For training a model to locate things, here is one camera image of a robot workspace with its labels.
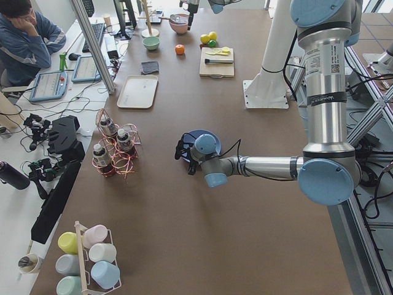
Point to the cream tray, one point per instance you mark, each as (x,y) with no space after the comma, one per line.
(138,92)

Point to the yellow plastic knife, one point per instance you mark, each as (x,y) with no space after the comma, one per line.
(223,51)

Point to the wooden cup tree stand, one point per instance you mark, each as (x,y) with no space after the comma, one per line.
(150,31)

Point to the wooden cutting board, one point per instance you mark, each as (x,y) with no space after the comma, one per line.
(216,70)

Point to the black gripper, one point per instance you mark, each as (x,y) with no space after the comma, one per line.
(193,166)
(191,8)

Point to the blue plate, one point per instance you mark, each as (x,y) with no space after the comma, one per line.
(206,141)

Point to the orange fruit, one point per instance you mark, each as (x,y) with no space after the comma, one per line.
(179,49)

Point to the seated person blue jacket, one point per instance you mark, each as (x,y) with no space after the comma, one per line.
(27,41)

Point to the green bowl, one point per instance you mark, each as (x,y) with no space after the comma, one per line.
(151,42)

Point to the grey cup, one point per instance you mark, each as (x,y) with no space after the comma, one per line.
(68,264)

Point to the white cup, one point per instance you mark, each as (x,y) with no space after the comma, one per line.
(102,252)

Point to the black water bottle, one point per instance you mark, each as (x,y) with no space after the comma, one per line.
(13,177)

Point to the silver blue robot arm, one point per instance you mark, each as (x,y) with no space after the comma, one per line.
(216,5)
(327,172)

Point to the black monitor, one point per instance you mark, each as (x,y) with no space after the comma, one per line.
(126,18)

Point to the blue teach pendant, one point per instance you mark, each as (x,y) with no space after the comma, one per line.
(85,71)
(49,86)

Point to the aluminium frame post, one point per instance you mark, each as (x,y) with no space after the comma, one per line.
(95,48)

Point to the green lime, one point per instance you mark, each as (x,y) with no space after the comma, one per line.
(212,43)

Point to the yellow lemon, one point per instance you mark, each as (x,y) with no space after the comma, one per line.
(213,35)
(204,38)

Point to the pink bowl with ice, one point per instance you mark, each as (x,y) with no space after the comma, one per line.
(179,29)

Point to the green cup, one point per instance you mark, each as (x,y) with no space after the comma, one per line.
(69,285)

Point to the blue cup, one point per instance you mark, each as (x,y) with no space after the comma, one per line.
(106,274)

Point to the yellow cup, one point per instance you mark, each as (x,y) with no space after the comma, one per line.
(67,242)

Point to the pink cup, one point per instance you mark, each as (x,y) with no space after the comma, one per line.
(94,235)

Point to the copper wire bottle rack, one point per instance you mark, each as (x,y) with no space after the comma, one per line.
(122,162)

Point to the metal ice scoop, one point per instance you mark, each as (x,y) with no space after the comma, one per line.
(176,19)

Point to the computer mouse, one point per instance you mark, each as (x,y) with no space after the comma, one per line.
(73,56)

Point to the steel knife sharpener rod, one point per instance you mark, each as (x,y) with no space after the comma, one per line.
(208,61)

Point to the grey cloth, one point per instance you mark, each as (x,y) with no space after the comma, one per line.
(149,67)

